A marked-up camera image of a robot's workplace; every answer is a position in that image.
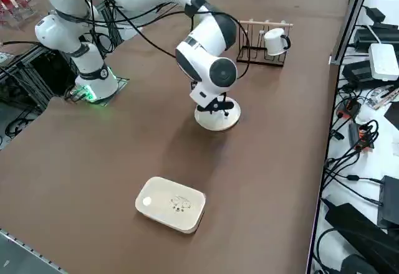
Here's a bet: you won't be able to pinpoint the white rectangular power box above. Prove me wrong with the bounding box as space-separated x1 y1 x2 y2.
368 43 399 82

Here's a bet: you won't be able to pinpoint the black wire cup rack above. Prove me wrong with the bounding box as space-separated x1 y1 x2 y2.
236 19 294 68

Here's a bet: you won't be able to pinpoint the clear acrylic rack red items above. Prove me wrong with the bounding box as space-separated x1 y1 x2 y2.
0 0 40 29

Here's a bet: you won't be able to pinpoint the black power adapter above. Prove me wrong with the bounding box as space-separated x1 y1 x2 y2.
353 28 383 54
342 59 372 85
365 6 387 23

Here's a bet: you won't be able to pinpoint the black rectangular box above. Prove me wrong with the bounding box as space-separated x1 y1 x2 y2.
377 176 399 228

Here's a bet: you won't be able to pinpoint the black aluminium frame stand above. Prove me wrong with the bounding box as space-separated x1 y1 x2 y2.
0 42 79 115

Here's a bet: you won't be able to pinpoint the black cable with inline box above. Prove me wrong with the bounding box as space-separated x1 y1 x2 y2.
324 173 385 207

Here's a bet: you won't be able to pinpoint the aluminium frame beam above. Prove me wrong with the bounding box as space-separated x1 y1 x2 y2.
329 0 376 67

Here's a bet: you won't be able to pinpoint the cream lunch box with print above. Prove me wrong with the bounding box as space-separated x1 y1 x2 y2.
135 176 207 235

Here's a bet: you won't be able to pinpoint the white round plate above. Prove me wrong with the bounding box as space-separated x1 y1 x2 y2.
194 101 242 132

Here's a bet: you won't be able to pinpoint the red black connector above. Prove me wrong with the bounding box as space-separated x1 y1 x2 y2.
338 98 362 119
348 120 378 152

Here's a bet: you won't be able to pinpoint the grey metal edge rail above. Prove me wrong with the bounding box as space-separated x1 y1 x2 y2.
0 227 68 274

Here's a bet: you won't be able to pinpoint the colourful printed packet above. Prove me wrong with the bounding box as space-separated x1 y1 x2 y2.
366 85 399 110

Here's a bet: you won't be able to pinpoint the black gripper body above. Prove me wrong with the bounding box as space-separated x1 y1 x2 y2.
209 95 228 113

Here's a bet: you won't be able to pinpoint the white mug black handle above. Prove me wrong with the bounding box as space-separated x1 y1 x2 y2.
263 27 292 57

